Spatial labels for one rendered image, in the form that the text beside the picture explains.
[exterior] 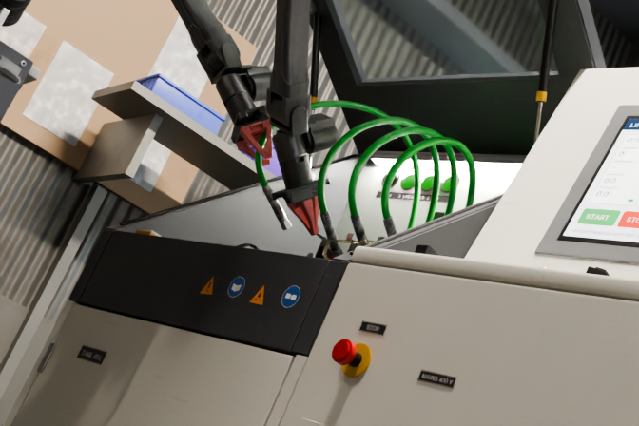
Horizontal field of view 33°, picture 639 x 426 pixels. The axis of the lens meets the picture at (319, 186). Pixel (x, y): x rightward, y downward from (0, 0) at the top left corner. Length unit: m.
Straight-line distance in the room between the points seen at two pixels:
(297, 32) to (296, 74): 0.08
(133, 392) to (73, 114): 1.99
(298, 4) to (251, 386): 0.70
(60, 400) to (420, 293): 0.79
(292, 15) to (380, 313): 0.64
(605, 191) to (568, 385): 0.55
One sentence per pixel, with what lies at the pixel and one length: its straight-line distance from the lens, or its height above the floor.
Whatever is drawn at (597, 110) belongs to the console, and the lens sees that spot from 2.01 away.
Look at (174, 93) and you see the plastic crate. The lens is 3.48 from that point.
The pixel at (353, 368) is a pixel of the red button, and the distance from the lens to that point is 1.55.
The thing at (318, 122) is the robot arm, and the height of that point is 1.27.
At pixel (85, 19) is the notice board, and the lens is 3.82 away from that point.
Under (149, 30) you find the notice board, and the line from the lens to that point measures 3.92.
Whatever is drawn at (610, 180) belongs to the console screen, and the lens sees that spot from 1.84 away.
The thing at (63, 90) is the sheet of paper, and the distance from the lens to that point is 3.75.
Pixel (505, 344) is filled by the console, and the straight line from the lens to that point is 1.42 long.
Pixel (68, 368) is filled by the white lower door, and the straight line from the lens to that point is 2.07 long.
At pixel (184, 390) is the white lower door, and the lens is 1.79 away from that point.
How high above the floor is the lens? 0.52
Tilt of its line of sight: 18 degrees up
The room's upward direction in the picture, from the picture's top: 24 degrees clockwise
